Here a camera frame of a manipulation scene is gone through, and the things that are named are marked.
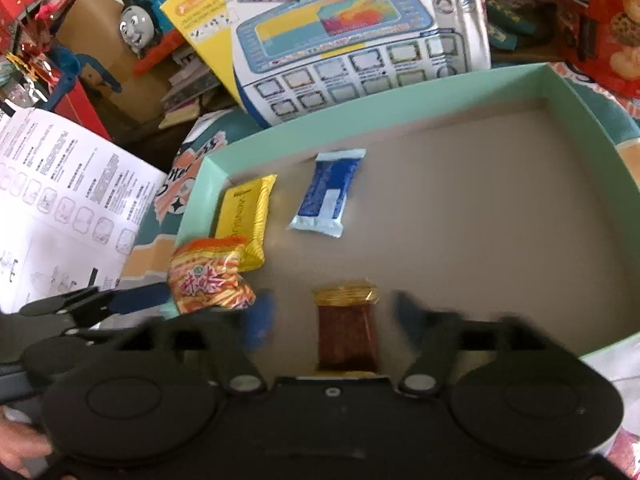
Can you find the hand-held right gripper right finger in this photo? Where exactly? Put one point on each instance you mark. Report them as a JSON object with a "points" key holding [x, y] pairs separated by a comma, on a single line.
{"points": [[407, 312]]}

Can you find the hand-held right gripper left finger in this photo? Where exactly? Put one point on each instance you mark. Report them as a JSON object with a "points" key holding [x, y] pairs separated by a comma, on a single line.
{"points": [[257, 325]]}

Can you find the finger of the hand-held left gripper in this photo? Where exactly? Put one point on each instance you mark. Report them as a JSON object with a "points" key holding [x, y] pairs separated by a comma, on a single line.
{"points": [[110, 326], [142, 297]]}

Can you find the brown snack packet gold ends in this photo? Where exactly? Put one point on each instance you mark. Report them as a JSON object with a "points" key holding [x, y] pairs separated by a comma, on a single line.
{"points": [[347, 330]]}

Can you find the orange striped snack packet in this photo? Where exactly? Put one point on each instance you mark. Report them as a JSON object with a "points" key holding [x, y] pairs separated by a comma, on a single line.
{"points": [[210, 275]]}

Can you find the mint green cardboard box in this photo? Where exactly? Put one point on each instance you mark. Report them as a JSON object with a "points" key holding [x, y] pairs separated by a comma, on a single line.
{"points": [[475, 220]]}

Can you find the person's left hand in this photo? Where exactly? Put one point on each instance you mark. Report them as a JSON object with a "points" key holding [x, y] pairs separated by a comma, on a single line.
{"points": [[17, 442]]}

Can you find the yellow snack packet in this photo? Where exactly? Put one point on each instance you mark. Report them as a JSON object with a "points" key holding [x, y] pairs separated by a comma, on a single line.
{"points": [[242, 215]]}

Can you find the white instruction manual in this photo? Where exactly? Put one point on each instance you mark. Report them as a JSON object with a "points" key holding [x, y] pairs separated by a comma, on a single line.
{"points": [[60, 185]]}

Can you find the blue and white snack packet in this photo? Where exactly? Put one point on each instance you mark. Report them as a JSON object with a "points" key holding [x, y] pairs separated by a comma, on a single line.
{"points": [[325, 190]]}

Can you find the stack of booklets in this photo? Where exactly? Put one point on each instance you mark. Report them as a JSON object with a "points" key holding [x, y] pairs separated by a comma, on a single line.
{"points": [[192, 90]]}

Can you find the blue plastic toy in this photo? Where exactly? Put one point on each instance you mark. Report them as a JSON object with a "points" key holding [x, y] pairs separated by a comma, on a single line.
{"points": [[65, 65]]}

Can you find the brown cardboard box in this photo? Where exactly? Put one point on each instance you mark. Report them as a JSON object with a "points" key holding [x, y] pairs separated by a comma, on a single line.
{"points": [[95, 25]]}

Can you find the blue toy train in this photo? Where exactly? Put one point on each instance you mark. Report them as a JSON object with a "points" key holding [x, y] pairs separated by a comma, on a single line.
{"points": [[140, 20]]}

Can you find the toy tablet box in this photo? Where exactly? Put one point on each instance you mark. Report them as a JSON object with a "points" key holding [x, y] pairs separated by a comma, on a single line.
{"points": [[325, 35]]}

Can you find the dark teal box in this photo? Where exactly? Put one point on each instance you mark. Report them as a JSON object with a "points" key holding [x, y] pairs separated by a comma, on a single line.
{"points": [[505, 25]]}

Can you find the red cookie tin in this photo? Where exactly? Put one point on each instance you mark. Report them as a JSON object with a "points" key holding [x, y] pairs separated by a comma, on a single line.
{"points": [[610, 25]]}

